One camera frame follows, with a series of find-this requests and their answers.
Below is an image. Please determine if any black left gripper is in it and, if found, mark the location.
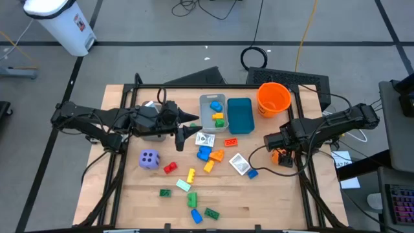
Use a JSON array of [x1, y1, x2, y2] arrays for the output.
[[132, 100, 204, 153]]

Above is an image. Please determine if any red toy brick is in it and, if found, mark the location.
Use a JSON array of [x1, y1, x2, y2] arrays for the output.
[[163, 161, 179, 175]]

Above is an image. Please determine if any mint green toy brick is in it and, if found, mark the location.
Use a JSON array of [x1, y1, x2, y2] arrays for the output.
[[175, 179, 192, 193]]

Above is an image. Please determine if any black and white card box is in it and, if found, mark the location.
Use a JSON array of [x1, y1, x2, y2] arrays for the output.
[[195, 131, 216, 148]]

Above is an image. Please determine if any clear grey plastic bin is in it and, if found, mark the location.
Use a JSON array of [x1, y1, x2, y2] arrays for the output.
[[199, 93, 230, 134]]

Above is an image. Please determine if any grey plastic tray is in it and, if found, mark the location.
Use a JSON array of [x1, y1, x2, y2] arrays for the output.
[[140, 100, 169, 142]]

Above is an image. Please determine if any large blue toy block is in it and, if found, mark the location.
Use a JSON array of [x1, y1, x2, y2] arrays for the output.
[[196, 145, 213, 162]]

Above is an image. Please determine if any orange toy block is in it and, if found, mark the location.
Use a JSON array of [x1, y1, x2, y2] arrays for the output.
[[209, 149, 225, 163]]

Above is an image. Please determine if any silver-backed playing card box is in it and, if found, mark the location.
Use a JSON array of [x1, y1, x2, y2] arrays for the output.
[[228, 152, 252, 177]]

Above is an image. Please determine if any purple foam die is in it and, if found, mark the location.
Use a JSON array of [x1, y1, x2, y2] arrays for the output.
[[138, 148, 161, 171]]

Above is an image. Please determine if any teal plastic tray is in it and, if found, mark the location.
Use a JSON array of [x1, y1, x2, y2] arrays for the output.
[[226, 97, 256, 135]]

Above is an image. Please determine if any white paper sheet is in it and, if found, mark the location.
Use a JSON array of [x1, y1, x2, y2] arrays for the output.
[[339, 176, 362, 190], [331, 150, 354, 170]]

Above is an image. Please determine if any orange pumpkin bucket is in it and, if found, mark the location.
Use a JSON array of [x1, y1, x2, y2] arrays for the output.
[[256, 82, 292, 119]]

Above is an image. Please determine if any black desk leg bar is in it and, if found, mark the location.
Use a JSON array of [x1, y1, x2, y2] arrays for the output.
[[336, 149, 393, 182]]

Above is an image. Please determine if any black computer case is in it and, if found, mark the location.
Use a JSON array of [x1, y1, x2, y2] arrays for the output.
[[245, 66, 332, 113]]

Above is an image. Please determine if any dark grey desk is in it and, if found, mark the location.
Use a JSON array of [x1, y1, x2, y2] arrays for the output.
[[376, 166, 414, 233]]

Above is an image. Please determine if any backlit keyboard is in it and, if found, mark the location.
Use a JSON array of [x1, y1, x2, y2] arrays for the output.
[[384, 183, 414, 227]]

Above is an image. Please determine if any black device on desk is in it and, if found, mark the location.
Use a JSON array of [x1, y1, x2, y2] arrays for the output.
[[389, 72, 414, 118]]

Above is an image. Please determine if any white trash bin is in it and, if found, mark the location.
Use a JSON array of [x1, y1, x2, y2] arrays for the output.
[[22, 0, 97, 58]]

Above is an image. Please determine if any grey floor stand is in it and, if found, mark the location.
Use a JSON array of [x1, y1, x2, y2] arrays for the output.
[[0, 65, 39, 81]]

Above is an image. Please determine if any black chair base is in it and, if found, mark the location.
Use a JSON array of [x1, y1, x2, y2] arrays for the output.
[[0, 100, 14, 121]]

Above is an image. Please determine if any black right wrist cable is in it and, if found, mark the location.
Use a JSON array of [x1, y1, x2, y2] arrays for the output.
[[247, 129, 320, 178]]

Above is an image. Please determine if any black aluminium rig frame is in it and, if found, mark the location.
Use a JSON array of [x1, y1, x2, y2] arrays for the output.
[[77, 72, 349, 233]]

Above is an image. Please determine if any white looped cable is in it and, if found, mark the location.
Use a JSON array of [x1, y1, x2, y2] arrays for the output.
[[322, 109, 369, 144]]

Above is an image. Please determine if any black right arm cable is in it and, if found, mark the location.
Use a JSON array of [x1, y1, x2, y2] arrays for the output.
[[297, 83, 354, 113]]

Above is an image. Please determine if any black hanging coiled cable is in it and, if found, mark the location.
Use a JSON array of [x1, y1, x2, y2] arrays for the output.
[[239, 0, 269, 72]]

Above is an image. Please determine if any black left base cable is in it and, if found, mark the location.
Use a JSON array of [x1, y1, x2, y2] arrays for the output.
[[80, 149, 111, 186]]

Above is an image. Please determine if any black tangled floor cable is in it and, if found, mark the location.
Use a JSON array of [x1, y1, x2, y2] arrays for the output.
[[170, 0, 240, 21]]

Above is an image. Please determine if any yellow hanging cable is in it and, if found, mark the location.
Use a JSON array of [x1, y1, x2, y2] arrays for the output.
[[294, 0, 320, 73]]

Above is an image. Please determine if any yellow floor cable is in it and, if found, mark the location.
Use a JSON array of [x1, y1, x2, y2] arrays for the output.
[[0, 30, 38, 69]]

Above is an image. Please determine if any white floor cable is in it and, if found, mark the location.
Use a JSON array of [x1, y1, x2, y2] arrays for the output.
[[0, 18, 34, 61]]

